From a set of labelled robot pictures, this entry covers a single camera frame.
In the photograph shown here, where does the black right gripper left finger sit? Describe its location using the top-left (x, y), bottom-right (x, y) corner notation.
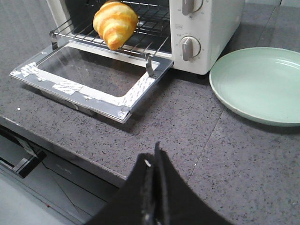
top-left (88, 153), bottom-right (155, 225)

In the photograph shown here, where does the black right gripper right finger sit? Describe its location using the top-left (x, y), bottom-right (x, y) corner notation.
top-left (154, 142), bottom-right (231, 225)

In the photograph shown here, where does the glass oven door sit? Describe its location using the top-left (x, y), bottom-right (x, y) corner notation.
top-left (10, 40), bottom-right (173, 123)

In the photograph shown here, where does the yellow striped croissant bread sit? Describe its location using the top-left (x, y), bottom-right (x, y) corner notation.
top-left (92, 0), bottom-right (139, 51)

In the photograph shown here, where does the lower oven timer knob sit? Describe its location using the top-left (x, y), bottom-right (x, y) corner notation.
top-left (180, 36), bottom-right (201, 61)

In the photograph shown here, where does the white Toshiba toaster oven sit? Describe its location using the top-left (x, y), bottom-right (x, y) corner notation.
top-left (45, 0), bottom-right (246, 75)

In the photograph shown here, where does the upper oven temperature knob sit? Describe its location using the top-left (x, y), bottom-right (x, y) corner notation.
top-left (181, 0), bottom-right (203, 15)

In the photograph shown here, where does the dark cabinet under counter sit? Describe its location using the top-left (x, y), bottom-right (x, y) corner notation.
top-left (0, 126), bottom-right (118, 225)

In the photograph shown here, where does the light green round plate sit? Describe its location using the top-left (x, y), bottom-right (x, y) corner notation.
top-left (209, 47), bottom-right (300, 127)

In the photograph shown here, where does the metal wire oven rack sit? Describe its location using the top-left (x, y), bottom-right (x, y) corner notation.
top-left (47, 0), bottom-right (171, 57)

